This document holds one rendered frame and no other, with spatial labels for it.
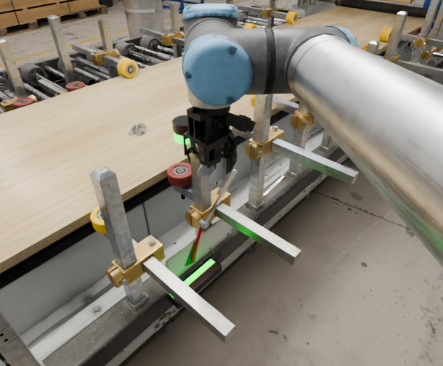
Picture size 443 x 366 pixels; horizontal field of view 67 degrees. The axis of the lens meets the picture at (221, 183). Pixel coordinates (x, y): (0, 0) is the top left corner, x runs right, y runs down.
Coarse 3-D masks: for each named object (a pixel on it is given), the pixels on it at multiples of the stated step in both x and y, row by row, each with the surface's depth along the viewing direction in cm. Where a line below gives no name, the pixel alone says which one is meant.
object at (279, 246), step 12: (180, 192) 102; (228, 216) 90; (240, 216) 90; (240, 228) 89; (252, 228) 86; (264, 228) 86; (264, 240) 84; (276, 240) 83; (276, 252) 83; (288, 252) 80; (300, 252) 80
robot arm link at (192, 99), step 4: (188, 92) 62; (188, 96) 63; (192, 96) 61; (192, 100) 61; (196, 100) 60; (192, 104) 62; (196, 104) 61; (200, 104) 60; (204, 104) 60; (200, 108) 61; (204, 108) 61; (208, 108) 61; (212, 108) 60; (216, 108) 61; (220, 108) 61
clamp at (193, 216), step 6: (216, 192) 96; (228, 192) 96; (216, 198) 94; (222, 198) 94; (228, 198) 96; (192, 204) 92; (228, 204) 97; (192, 210) 90; (198, 210) 90; (210, 210) 91; (186, 216) 92; (192, 216) 89; (198, 216) 89; (204, 216) 90; (216, 216) 95; (192, 222) 90; (198, 222) 90
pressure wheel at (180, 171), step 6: (168, 168) 99; (174, 168) 99; (180, 168) 98; (186, 168) 99; (168, 174) 97; (174, 174) 97; (180, 174) 97; (186, 174) 97; (168, 180) 98; (174, 180) 96; (180, 180) 96; (186, 180) 97; (180, 186) 97
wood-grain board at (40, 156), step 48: (384, 48) 198; (96, 96) 141; (144, 96) 141; (288, 96) 141; (0, 144) 111; (48, 144) 111; (96, 144) 111; (144, 144) 111; (0, 192) 91; (48, 192) 91; (0, 240) 78; (48, 240) 79
